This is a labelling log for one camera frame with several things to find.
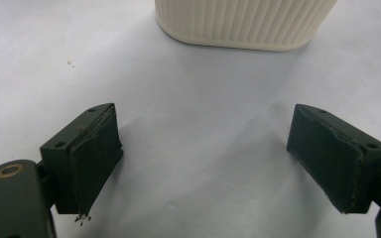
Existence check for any light blue mat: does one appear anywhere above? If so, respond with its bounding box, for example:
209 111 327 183
0 0 381 238

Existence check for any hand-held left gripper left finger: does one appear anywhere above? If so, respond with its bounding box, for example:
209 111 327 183
39 102 125 226

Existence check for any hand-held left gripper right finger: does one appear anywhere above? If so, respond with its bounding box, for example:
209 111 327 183
286 103 381 215

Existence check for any cream pump bottle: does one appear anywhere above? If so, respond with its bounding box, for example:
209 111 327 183
154 0 339 53

